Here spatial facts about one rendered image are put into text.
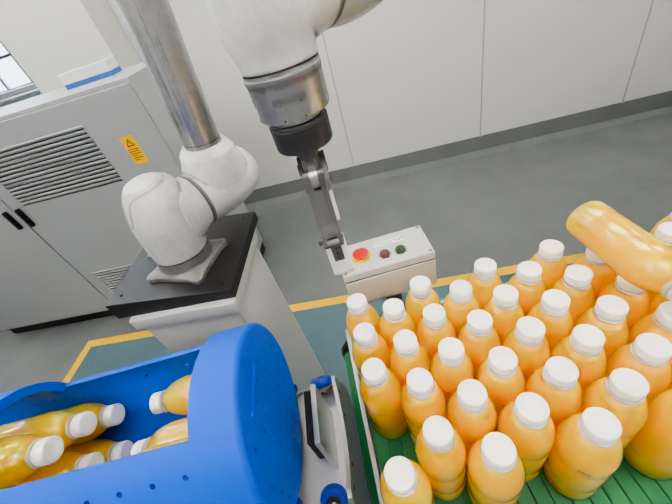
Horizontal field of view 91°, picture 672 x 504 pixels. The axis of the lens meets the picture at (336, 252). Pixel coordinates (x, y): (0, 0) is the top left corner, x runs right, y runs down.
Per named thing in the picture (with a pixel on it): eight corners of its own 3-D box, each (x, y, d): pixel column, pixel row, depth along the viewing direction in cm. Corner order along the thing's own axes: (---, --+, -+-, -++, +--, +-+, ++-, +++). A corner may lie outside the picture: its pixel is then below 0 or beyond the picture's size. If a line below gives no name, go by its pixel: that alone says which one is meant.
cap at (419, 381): (423, 369, 53) (422, 363, 51) (439, 389, 50) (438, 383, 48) (402, 381, 52) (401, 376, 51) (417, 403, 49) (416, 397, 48)
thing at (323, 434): (321, 415, 67) (301, 386, 59) (332, 412, 67) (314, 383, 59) (326, 471, 59) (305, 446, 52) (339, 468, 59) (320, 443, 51)
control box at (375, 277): (346, 277, 84) (336, 247, 78) (422, 255, 83) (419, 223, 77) (353, 307, 77) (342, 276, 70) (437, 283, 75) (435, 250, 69)
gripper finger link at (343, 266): (343, 231, 45) (343, 234, 45) (353, 267, 50) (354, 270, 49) (321, 237, 45) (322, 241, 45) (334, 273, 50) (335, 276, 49)
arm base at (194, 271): (169, 242, 109) (160, 228, 105) (229, 241, 104) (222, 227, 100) (135, 283, 96) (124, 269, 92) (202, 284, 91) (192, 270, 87)
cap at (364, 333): (364, 324, 62) (363, 319, 60) (381, 335, 59) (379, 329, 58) (350, 339, 60) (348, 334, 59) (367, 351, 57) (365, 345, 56)
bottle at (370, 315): (395, 351, 76) (382, 300, 64) (378, 376, 73) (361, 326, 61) (370, 338, 81) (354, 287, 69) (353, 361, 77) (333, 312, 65)
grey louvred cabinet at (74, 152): (51, 290, 310) (-123, 146, 218) (266, 245, 278) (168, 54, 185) (9, 340, 270) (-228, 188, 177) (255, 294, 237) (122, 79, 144)
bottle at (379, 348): (379, 364, 75) (363, 314, 63) (405, 383, 70) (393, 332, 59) (359, 388, 72) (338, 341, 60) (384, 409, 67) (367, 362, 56)
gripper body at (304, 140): (268, 113, 44) (291, 174, 50) (266, 135, 38) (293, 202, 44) (321, 96, 44) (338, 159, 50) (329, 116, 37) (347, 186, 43)
